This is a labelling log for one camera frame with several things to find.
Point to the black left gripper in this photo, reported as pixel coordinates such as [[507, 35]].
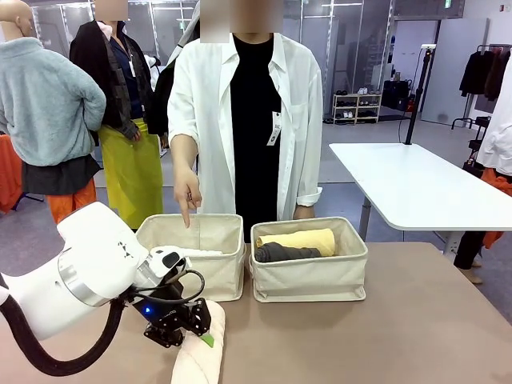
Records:
[[164, 308]]

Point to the cream towel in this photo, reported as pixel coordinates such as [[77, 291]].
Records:
[[200, 364]]

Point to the white towel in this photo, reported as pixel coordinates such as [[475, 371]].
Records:
[[200, 252]]

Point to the dark grey towel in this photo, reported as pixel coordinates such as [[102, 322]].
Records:
[[280, 253]]

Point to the yellow towel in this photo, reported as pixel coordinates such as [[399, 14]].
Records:
[[304, 240]]

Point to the person's left forearm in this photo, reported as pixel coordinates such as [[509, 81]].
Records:
[[304, 213]]

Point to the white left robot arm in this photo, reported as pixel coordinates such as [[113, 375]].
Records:
[[92, 260]]

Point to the person's right forearm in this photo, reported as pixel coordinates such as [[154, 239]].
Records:
[[184, 154]]

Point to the person's right hand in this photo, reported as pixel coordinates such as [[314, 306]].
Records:
[[186, 188]]

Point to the beige fabric basket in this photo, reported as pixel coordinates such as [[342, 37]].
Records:
[[308, 280], [224, 280]]

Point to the person in yellow skirt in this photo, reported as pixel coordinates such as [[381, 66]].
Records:
[[132, 180]]

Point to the person in white shirt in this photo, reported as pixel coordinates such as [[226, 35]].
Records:
[[208, 120]]

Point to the orange cloth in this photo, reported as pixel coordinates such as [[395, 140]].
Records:
[[10, 172]]

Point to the white table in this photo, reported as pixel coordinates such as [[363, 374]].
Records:
[[400, 180]]

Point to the mannequin in blue fleece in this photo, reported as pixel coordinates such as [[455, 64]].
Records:
[[40, 100]]

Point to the wooden shoe rack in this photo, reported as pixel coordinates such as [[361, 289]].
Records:
[[356, 107]]

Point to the black stand pole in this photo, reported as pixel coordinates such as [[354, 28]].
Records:
[[416, 100]]

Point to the black trolley cart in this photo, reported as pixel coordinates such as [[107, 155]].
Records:
[[480, 132]]

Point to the figure in white shirt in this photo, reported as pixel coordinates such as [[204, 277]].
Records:
[[500, 148]]

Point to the dark clothes on rack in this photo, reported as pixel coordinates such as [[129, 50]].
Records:
[[476, 76]]

